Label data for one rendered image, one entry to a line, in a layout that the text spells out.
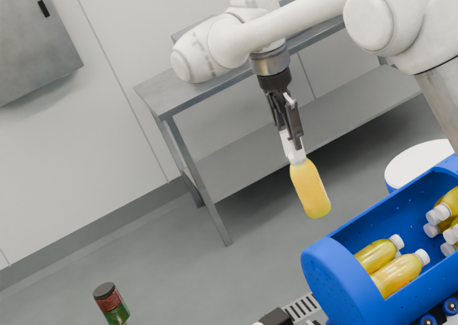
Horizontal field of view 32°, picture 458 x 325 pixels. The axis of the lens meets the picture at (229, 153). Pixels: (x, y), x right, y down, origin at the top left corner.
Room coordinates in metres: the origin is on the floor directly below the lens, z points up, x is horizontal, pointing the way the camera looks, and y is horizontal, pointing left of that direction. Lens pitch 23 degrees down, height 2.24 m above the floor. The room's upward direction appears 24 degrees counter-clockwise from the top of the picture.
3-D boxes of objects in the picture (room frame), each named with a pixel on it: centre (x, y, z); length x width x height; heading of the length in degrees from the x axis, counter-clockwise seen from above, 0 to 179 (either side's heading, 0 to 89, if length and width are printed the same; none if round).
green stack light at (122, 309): (1.82, 0.44, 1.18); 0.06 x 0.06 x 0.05
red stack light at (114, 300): (1.82, 0.44, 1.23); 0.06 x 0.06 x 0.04
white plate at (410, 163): (2.12, -0.54, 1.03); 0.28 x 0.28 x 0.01
